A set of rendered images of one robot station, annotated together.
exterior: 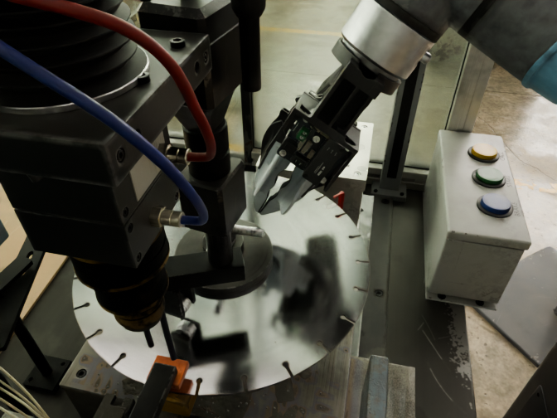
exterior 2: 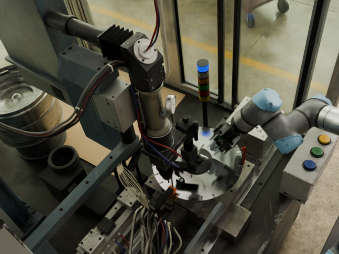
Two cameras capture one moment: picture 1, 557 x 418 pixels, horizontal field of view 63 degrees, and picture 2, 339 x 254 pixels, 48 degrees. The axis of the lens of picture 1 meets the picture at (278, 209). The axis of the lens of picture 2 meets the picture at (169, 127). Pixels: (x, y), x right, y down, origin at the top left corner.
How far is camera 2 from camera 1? 0.90 m
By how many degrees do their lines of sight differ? 23
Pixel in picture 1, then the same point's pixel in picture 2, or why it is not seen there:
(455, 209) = (292, 162)
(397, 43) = (243, 125)
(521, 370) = not seen: outside the picture
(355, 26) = (235, 117)
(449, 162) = (305, 140)
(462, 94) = not seen: hidden behind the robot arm
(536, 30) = (272, 136)
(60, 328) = (145, 164)
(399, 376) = (245, 213)
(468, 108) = not seen: hidden behind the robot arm
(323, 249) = (228, 167)
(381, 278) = (265, 178)
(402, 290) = (271, 186)
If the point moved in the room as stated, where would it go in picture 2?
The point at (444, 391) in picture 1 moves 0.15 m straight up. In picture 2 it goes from (265, 224) to (269, 204)
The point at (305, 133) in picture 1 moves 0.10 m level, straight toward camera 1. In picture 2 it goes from (220, 138) to (208, 161)
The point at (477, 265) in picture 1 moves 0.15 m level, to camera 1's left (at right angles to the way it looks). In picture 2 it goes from (294, 185) to (255, 174)
